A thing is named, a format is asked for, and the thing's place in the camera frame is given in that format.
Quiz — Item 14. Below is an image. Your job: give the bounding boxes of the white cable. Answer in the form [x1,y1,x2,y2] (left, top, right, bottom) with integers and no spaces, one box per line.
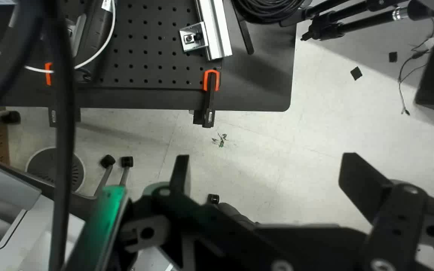
[0,0,118,73]

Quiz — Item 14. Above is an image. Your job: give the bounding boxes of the black cable coil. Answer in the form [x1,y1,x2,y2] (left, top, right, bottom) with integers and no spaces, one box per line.
[231,0,314,28]

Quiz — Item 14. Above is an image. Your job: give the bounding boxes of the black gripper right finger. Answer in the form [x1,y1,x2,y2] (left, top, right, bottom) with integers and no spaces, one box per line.
[338,151,396,223]

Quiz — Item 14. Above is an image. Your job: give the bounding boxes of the grey corner bracket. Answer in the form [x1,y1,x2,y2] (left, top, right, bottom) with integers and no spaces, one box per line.
[179,21,212,53]

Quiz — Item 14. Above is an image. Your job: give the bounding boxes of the orange black clamp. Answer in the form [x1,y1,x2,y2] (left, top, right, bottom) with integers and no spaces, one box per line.
[192,68,224,128]
[43,61,82,127]

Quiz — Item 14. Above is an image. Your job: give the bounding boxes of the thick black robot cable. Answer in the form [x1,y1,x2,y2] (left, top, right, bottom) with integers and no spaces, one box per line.
[0,0,79,271]

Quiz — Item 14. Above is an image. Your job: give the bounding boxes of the round floor cover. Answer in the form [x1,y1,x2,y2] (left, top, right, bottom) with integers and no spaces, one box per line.
[25,146,88,195]

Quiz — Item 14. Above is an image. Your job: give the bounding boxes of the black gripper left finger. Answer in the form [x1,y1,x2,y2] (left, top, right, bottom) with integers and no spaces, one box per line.
[169,154,192,198]

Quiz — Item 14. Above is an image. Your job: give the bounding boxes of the black perforated breadboard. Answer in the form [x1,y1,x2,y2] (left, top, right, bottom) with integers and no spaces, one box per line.
[0,0,298,113]

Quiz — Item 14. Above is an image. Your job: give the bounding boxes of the aluminium extrusion rail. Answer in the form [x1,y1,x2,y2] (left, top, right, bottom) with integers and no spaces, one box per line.
[195,0,234,61]

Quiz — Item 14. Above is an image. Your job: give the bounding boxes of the thin black floor cable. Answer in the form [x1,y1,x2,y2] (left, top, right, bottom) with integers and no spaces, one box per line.
[397,47,432,118]

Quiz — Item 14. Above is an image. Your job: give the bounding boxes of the black tripod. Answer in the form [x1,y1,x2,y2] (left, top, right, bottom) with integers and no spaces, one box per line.
[299,0,434,43]

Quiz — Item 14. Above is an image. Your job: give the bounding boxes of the black rubber foot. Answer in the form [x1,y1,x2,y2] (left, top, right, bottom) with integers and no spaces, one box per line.
[118,155,136,187]
[96,154,118,198]

